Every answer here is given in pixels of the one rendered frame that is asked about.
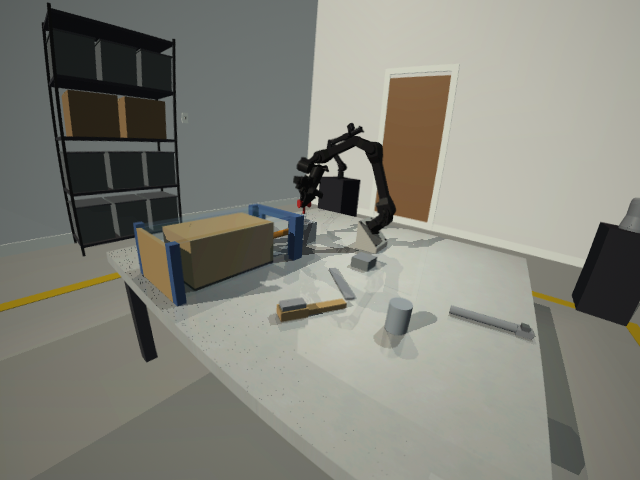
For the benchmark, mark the clear-panelled guard cubby with blue frame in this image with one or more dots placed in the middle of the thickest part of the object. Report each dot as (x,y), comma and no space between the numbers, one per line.
(187,255)

